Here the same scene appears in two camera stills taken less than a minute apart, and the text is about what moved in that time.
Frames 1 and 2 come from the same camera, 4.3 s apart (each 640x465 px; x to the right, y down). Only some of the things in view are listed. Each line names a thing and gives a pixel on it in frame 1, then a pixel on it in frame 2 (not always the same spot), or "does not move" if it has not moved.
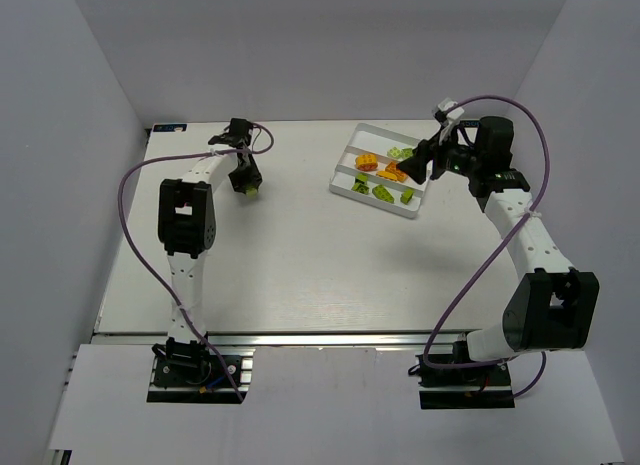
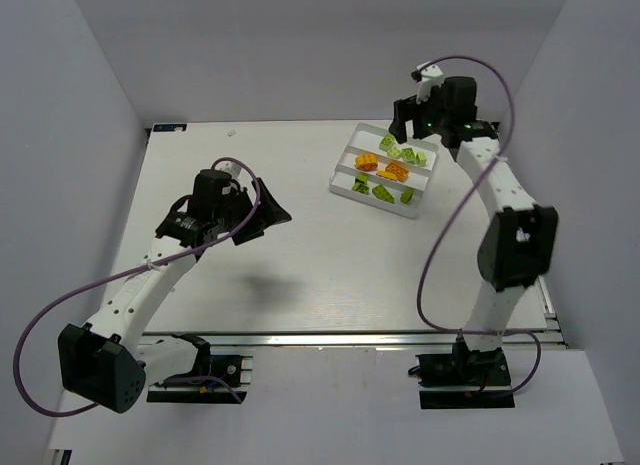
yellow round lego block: (366, 162) does not move
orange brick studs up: (386, 175) does not move
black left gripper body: (243, 175) to (251, 217)
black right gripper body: (433, 160) to (406, 111)
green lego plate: (381, 192) does not move
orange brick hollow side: (392, 167) does not move
